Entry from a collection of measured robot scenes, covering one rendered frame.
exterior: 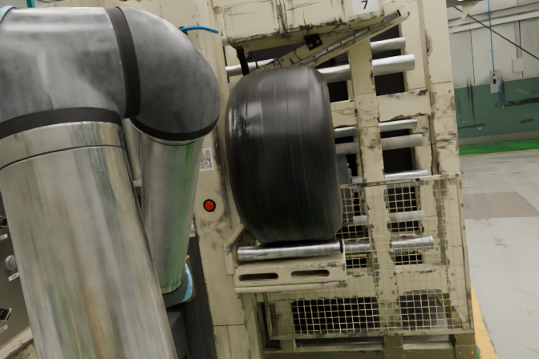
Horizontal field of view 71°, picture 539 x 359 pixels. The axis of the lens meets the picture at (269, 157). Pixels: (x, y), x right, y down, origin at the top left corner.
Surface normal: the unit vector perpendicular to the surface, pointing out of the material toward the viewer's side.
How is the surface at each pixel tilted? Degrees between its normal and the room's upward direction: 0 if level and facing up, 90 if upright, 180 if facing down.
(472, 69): 90
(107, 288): 77
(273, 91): 45
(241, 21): 90
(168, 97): 131
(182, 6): 90
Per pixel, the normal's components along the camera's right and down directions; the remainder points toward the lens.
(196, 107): 0.66, 0.55
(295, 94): -0.22, -0.55
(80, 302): 0.21, -0.14
